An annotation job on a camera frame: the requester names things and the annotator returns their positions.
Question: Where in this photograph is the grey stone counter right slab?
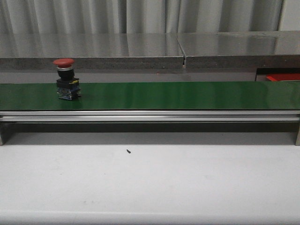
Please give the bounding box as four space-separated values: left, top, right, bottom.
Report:
177 31 300 69

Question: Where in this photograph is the grey stone counter slab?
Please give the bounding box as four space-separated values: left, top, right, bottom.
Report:
177 31 300 69
0 34 184 71

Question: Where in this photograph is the green conveyor belt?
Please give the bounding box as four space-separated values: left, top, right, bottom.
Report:
0 82 300 111

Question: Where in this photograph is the grey stone counter left slab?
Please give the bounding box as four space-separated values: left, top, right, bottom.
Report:
0 34 184 71

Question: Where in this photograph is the red plastic bin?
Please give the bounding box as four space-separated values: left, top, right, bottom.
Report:
266 73 300 82

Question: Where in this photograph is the right conveyor support leg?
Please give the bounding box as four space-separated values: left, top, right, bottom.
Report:
289 122 300 146

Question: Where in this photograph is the grey pleated curtain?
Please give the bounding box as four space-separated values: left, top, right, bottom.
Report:
0 0 284 34

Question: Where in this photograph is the aluminium conveyor frame rail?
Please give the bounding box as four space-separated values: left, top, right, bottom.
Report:
0 110 300 122

